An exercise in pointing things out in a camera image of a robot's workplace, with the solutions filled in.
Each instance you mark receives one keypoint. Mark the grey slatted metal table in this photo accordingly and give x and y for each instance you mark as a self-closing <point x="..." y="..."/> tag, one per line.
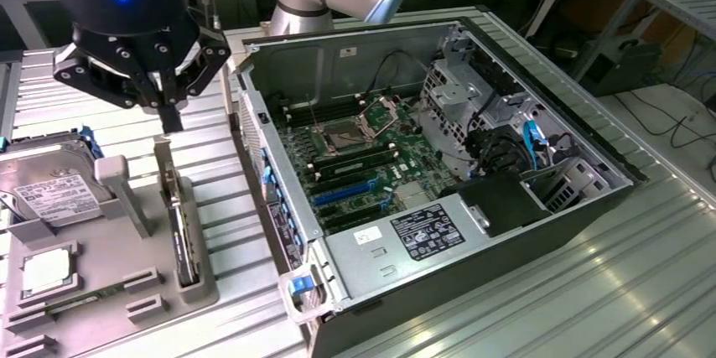
<point x="682" y="1"/>

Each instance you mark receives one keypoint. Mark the black RAM slot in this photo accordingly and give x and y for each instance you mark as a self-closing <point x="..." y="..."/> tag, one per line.
<point x="321" y="106"/>
<point x="326" y="117"/>

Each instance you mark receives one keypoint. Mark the graphics card with metal bracket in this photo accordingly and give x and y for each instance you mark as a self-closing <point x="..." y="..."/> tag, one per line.
<point x="178" y="215"/>

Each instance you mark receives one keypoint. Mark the open black PC case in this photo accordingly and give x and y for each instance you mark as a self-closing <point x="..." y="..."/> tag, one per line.
<point x="502" y="274"/>

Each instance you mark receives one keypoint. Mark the silver power supply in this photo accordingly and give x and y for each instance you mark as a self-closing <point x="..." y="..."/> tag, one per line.
<point x="390" y="266"/>

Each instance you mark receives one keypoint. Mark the blue expansion slot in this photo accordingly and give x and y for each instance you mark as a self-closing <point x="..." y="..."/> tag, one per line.
<point x="344" y="194"/>

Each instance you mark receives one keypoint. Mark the metal socket cover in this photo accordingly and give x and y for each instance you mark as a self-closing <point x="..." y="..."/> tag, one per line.
<point x="385" y="100"/>

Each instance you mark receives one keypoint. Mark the black RAM stick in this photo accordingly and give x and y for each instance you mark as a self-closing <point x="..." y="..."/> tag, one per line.
<point x="354" y="164"/>

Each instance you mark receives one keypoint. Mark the metal disk bay cage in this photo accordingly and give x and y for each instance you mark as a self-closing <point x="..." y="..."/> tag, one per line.
<point x="453" y="94"/>

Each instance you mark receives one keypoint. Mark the blue slot retainer clip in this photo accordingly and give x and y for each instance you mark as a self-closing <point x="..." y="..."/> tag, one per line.
<point x="297" y="247"/>
<point x="266" y="174"/>
<point x="290" y="228"/>
<point x="282" y="210"/>

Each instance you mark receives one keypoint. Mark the silver CPU chip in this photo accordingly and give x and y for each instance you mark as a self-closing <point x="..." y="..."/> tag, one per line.
<point x="46" y="270"/>

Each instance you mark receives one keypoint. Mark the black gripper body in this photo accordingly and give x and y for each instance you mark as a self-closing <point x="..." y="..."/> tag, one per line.
<point x="122" y="18"/>

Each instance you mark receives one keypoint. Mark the green RAM stick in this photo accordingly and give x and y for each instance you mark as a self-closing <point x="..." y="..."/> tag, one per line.
<point x="77" y="300"/>

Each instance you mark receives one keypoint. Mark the grey slatted side panel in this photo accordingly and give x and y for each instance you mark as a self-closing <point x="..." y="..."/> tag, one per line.
<point x="8" y="98"/>

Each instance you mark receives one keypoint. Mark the thin metal locking lever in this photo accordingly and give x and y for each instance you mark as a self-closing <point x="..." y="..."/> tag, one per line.
<point x="313" y="111"/>

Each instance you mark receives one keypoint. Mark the green motherboard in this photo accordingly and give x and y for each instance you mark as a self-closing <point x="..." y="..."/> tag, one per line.
<point x="390" y="173"/>

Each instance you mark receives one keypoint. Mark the long black expansion slot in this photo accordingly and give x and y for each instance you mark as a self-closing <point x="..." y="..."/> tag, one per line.
<point x="352" y="210"/>
<point x="357" y="221"/>

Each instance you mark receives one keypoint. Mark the black equipment box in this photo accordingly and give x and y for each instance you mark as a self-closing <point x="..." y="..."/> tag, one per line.
<point x="626" y="64"/>

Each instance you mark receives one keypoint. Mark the CPU socket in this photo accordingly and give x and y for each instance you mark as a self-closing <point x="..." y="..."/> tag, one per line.
<point x="341" y="138"/>

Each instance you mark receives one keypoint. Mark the silver chipset heatsink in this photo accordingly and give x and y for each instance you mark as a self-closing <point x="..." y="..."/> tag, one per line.
<point x="412" y="195"/>

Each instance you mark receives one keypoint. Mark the blue case release latch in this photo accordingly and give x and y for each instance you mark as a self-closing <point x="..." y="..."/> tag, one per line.
<point x="298" y="284"/>

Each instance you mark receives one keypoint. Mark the silver disk bay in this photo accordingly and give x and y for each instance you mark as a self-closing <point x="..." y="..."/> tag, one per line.
<point x="581" y="177"/>

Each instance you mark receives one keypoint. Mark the grey parts rack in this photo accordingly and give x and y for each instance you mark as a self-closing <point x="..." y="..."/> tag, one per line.
<point x="100" y="257"/>

